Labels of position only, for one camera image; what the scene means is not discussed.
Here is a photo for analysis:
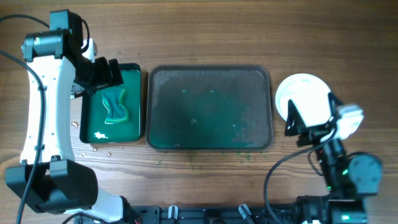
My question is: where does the white plate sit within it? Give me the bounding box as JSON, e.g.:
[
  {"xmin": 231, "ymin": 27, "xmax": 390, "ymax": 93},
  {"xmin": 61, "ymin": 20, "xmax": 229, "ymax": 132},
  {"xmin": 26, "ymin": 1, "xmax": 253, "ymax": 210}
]
[{"xmin": 275, "ymin": 73, "xmax": 331, "ymax": 126}]

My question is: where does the dark brown serving tray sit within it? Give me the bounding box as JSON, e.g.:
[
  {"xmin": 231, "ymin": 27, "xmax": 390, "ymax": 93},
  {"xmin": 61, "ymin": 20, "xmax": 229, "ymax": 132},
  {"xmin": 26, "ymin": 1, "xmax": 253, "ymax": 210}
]
[{"xmin": 146, "ymin": 65, "xmax": 274, "ymax": 152}]

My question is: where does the left black cable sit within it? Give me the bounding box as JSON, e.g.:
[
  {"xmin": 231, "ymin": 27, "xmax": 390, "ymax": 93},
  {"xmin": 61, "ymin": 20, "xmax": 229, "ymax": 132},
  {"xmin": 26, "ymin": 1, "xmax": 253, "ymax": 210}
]
[{"xmin": 0, "ymin": 14, "xmax": 91, "ymax": 224}]

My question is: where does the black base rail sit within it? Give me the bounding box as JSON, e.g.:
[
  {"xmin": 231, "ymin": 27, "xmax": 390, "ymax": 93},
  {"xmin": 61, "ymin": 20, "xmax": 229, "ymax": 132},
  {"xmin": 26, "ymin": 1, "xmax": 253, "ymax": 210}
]
[{"xmin": 73, "ymin": 203, "xmax": 299, "ymax": 224}]

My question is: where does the green scrub sponge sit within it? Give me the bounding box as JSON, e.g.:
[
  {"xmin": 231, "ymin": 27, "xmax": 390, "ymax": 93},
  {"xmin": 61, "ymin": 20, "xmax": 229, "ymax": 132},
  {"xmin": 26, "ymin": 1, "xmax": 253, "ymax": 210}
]
[{"xmin": 101, "ymin": 87, "xmax": 129, "ymax": 124}]

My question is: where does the green water tray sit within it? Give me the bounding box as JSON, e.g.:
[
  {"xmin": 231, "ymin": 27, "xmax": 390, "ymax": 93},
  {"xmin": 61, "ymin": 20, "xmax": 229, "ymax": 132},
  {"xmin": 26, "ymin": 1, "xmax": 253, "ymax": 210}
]
[{"xmin": 80, "ymin": 63, "xmax": 143, "ymax": 144}]

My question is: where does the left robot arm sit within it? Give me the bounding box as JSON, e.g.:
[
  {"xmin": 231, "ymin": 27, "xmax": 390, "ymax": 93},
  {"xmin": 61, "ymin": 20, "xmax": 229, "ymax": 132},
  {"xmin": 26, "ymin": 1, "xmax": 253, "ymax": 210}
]
[{"xmin": 5, "ymin": 9, "xmax": 141, "ymax": 223}]

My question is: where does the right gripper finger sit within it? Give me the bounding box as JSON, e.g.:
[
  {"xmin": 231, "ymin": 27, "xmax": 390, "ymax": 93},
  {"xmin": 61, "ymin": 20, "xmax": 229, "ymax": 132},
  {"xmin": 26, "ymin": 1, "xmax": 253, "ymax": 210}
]
[
  {"xmin": 284, "ymin": 100, "xmax": 306, "ymax": 136},
  {"xmin": 328, "ymin": 91, "xmax": 344, "ymax": 119}
]

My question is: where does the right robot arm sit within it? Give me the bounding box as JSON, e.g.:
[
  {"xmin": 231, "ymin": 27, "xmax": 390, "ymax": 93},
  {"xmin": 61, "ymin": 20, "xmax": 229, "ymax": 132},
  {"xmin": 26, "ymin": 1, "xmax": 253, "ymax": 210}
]
[{"xmin": 285, "ymin": 93, "xmax": 382, "ymax": 223}]

